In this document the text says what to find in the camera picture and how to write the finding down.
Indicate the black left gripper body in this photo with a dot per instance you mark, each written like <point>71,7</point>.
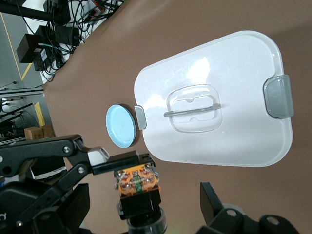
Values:
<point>17,200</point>

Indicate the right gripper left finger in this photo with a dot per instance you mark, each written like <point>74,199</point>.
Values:
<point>73,209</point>

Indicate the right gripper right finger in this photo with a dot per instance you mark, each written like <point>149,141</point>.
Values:
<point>219,219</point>

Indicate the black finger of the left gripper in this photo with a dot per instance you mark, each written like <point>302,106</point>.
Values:
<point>48,146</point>

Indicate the orange and black switch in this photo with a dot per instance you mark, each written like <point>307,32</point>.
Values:
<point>136,181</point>

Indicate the small cardboard box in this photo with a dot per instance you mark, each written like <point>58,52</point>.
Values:
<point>48,131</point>
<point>33,133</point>

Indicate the light blue round plate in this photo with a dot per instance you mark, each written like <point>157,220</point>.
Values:
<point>120,126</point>

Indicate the black power adapter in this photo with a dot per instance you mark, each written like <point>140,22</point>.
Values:
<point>42,58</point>

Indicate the dark brown block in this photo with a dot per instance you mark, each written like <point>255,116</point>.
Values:
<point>25,48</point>

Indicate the black power supply box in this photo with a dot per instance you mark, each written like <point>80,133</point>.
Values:
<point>61,33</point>

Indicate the black metal stand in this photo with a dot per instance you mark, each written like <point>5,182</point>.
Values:
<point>31,12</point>

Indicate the white lidded storage box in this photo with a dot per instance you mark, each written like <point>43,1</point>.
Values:
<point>219,61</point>

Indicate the aluminium profile rail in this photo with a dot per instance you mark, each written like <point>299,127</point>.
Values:
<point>22,92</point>

